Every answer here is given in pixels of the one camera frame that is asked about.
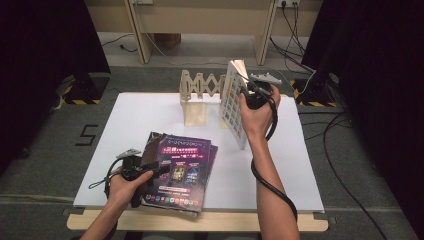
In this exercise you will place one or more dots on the black striped stand base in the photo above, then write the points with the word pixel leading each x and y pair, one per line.
pixel 90 86
pixel 320 90

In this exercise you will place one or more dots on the brown magazine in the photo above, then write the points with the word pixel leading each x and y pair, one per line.
pixel 151 146

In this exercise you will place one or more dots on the brown box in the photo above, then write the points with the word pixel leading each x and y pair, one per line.
pixel 168 40

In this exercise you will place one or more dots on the wooden expandable book rack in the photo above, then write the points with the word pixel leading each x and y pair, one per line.
pixel 193 113

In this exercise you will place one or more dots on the white board sheet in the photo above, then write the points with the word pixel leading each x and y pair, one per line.
pixel 283 166

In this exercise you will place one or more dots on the light wooden table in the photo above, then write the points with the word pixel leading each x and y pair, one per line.
pixel 233 221

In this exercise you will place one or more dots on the white wall socket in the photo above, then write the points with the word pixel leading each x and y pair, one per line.
pixel 288 3

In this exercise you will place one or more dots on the white picture-grid magazine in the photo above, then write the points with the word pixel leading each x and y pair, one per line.
pixel 231 106

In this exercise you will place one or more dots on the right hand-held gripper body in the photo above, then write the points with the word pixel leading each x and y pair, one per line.
pixel 260 95

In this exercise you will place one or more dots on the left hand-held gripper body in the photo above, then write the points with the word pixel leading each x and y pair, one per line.
pixel 131 166

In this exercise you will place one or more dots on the light wooden desk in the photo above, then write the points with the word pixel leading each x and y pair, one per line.
pixel 206 16

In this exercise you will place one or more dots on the person's left hand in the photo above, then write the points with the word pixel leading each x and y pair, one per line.
pixel 123 191

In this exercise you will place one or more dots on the black curtain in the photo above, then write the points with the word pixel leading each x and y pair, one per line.
pixel 40 66
pixel 383 83

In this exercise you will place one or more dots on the person's right hand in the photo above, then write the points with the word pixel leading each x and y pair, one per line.
pixel 258 121

